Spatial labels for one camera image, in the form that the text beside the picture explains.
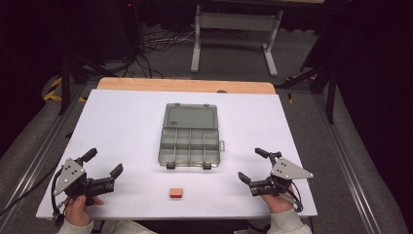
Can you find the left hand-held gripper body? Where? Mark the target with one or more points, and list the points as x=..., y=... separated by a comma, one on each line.
x=75, y=182

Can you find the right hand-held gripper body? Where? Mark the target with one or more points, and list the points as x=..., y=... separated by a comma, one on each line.
x=285, y=170

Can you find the person's left hand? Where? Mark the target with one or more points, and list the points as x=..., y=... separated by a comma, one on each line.
x=77, y=209

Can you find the person's right hand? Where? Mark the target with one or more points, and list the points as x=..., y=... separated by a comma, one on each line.
x=279, y=203

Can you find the white table cover board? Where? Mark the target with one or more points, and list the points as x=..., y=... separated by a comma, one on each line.
x=130, y=130

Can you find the person's lap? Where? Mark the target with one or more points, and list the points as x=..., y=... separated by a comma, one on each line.
x=126, y=228

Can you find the small orange block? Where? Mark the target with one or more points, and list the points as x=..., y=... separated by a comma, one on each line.
x=175, y=192

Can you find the clear plastic compartment box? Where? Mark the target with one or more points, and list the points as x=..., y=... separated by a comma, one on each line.
x=190, y=136

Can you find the small dark round knob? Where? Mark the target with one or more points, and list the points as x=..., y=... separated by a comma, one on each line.
x=221, y=91

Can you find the yellow black hazard tape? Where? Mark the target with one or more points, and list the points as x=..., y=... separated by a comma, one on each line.
x=53, y=91

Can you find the black metal stand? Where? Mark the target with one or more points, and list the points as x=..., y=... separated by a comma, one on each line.
x=324, y=78
x=66, y=81

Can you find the aluminium floor rail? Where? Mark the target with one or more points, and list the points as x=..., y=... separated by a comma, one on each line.
x=347, y=156
x=35, y=156

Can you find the white metal desk frame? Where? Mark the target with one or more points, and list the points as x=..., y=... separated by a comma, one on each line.
x=237, y=22

